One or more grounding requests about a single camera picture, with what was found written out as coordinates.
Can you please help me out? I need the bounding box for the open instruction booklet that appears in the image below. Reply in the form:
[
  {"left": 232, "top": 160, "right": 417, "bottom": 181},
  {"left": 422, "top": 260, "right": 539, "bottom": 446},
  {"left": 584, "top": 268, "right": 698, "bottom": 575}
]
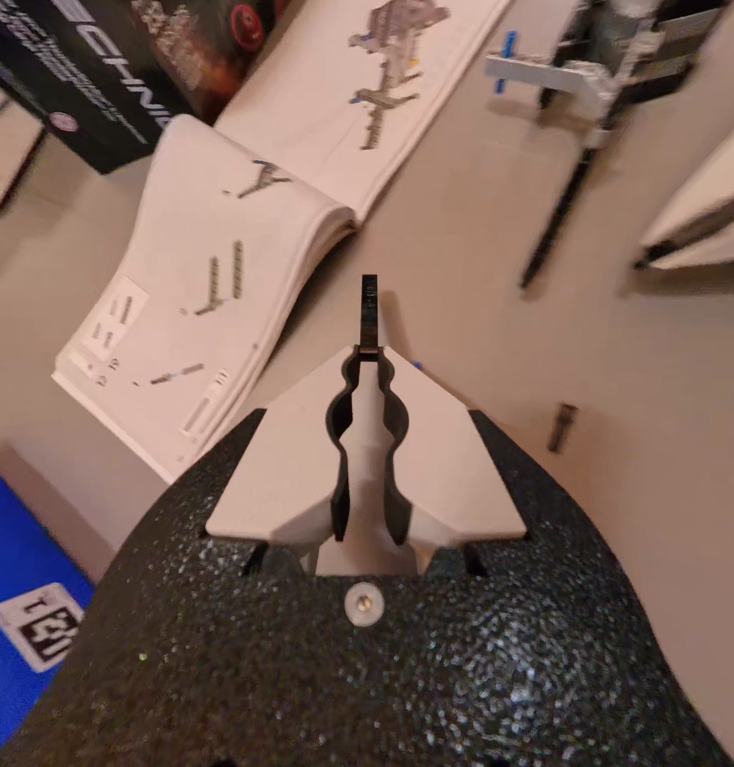
[{"left": 51, "top": 0, "right": 514, "bottom": 485}]

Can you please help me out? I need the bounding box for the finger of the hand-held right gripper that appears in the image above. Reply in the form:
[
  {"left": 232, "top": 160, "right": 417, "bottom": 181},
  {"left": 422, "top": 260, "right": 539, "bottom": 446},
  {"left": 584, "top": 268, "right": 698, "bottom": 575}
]
[
  {"left": 634, "top": 228, "right": 734, "bottom": 272},
  {"left": 639, "top": 115, "right": 734, "bottom": 249}
]

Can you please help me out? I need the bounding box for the blue storage bin with tag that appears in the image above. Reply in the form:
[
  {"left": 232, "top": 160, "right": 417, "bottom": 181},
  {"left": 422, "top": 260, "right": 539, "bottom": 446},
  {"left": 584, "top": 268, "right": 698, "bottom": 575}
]
[{"left": 0, "top": 458, "right": 96, "bottom": 765}]

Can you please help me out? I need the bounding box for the black short connector pin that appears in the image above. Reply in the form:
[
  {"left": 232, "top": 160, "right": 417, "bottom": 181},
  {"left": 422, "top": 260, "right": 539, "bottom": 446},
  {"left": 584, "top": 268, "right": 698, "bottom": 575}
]
[{"left": 547, "top": 403, "right": 579, "bottom": 454}]

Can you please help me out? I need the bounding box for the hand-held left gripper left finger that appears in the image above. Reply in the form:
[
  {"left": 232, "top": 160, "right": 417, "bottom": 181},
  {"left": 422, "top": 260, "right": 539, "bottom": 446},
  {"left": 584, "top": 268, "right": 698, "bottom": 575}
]
[{"left": 205, "top": 345, "right": 368, "bottom": 574}]

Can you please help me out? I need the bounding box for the grey black toy brick assembly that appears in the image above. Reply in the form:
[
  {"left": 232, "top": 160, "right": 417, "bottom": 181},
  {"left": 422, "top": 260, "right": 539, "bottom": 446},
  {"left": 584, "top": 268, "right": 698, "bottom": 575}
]
[{"left": 482, "top": 0, "right": 730, "bottom": 290}]

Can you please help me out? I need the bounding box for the black thin toy beam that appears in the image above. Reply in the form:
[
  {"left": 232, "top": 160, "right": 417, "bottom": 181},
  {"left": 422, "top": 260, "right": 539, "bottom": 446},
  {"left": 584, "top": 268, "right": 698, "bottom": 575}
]
[{"left": 361, "top": 274, "right": 380, "bottom": 362}]

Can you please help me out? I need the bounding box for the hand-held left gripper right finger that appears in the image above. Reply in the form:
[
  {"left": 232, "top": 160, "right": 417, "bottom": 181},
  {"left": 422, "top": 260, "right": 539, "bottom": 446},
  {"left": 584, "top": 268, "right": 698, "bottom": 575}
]
[{"left": 374, "top": 345, "right": 528, "bottom": 574}]

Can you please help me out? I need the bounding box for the black toy set box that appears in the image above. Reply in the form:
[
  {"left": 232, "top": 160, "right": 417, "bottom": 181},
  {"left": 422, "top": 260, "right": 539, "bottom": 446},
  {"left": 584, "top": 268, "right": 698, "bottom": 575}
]
[{"left": 0, "top": 0, "right": 296, "bottom": 176}]

